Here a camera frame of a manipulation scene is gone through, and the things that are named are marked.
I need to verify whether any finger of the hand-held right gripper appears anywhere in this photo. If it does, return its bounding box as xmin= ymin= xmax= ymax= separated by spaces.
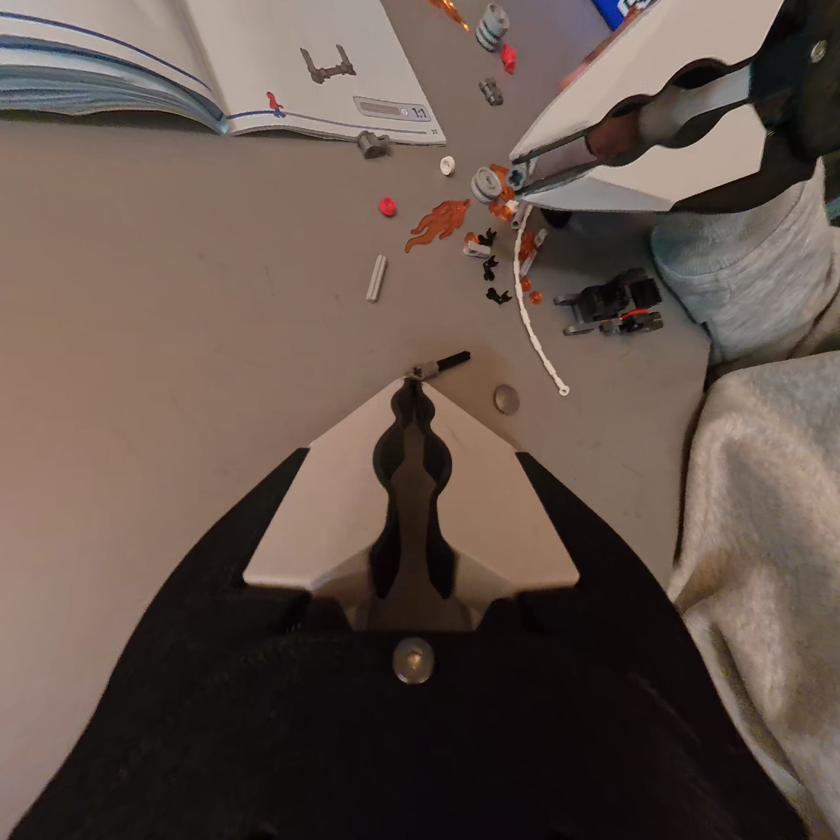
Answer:
xmin=509 ymin=0 xmax=786 ymax=166
xmin=518 ymin=98 xmax=763 ymax=214

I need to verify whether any lego instruction booklet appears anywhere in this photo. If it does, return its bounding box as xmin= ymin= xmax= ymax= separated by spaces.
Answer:
xmin=0 ymin=0 xmax=448 ymax=147

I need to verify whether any person's right forearm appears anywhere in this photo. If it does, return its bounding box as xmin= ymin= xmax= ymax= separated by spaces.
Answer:
xmin=651 ymin=157 xmax=840 ymax=368

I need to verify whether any grey ribbed lego wheel stack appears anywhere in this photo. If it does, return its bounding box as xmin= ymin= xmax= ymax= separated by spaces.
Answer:
xmin=475 ymin=3 xmax=511 ymax=53

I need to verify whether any blue storage bin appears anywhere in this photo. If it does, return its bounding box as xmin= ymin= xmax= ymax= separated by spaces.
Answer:
xmin=592 ymin=0 xmax=660 ymax=32

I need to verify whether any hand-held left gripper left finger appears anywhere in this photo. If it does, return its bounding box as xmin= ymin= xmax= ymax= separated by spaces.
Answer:
xmin=241 ymin=377 xmax=416 ymax=630

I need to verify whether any grey lego connector rod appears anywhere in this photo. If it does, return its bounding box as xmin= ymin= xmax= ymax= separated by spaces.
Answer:
xmin=404 ymin=350 xmax=472 ymax=383

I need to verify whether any white flexible lego whip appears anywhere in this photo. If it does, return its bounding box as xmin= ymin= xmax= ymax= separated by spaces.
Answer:
xmin=514 ymin=223 xmax=571 ymax=397

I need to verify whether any black lego vehicle model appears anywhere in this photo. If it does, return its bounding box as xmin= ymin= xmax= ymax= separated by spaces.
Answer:
xmin=553 ymin=266 xmax=665 ymax=337

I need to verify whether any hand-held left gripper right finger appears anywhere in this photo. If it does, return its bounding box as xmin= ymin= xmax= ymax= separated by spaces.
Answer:
xmin=417 ymin=381 xmax=581 ymax=630

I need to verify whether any person's right hand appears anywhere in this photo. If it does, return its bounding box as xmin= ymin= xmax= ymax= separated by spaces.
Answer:
xmin=587 ymin=108 xmax=644 ymax=161

